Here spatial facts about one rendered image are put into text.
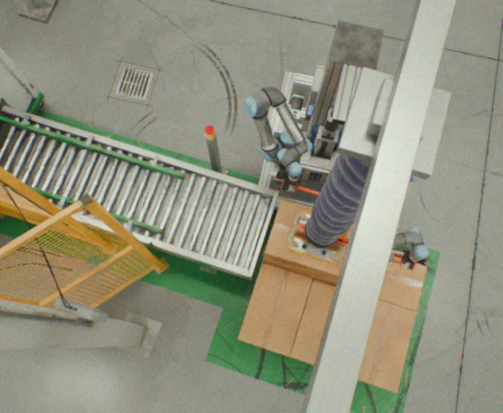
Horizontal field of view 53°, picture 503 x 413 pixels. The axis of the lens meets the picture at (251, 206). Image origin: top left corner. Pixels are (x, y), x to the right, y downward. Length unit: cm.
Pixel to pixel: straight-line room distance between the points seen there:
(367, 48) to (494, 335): 286
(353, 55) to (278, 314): 196
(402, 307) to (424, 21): 267
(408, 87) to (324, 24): 384
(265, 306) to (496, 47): 345
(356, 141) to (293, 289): 234
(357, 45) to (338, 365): 189
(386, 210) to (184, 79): 382
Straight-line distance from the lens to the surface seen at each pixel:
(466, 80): 541
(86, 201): 247
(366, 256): 137
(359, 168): 187
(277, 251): 348
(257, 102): 305
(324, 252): 346
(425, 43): 165
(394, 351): 397
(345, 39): 284
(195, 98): 492
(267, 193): 393
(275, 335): 383
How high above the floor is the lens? 437
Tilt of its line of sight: 75 degrees down
